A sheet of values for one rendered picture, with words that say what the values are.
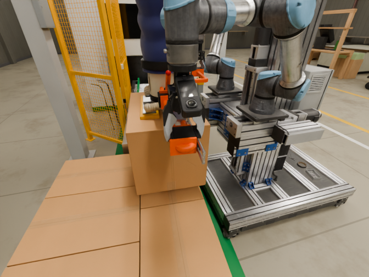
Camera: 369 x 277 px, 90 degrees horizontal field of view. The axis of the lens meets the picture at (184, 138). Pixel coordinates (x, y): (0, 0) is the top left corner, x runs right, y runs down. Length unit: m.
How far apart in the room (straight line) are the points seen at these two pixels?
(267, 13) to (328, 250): 1.73
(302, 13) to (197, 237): 1.03
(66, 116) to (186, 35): 2.12
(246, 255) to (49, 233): 1.31
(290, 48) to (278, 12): 0.16
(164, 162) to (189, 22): 0.69
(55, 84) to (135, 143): 1.58
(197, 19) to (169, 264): 0.95
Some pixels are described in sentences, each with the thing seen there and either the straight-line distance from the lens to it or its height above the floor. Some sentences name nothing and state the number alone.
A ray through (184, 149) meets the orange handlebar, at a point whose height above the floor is 1.20.
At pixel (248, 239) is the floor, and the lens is 1.79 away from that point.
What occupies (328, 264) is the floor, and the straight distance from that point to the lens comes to 1.94.
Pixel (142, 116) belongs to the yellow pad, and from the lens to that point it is 0.97.
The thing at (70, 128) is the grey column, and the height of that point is 0.47.
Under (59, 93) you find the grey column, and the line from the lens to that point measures 2.36.
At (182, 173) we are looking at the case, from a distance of 1.04.
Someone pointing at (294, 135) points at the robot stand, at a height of 0.94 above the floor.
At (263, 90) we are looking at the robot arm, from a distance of 1.16.
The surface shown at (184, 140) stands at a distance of 0.49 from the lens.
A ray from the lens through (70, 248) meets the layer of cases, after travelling 1.20.
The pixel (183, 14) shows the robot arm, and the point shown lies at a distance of 0.44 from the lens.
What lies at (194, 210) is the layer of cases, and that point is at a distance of 1.19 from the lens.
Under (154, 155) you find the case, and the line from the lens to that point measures 0.94.
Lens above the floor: 1.48
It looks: 31 degrees down
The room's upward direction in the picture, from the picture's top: straight up
